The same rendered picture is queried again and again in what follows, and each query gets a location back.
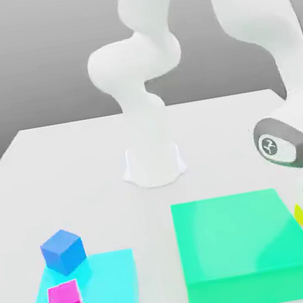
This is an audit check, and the small lime cube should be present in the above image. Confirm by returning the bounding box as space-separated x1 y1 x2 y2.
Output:
292 202 303 229

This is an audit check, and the large cyan box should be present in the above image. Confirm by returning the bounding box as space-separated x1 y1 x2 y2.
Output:
14 247 143 303

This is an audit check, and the large green box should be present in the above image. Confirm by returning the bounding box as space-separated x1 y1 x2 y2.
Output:
169 182 303 303

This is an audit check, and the small blue cube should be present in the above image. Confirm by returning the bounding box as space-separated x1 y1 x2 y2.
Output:
36 225 90 280

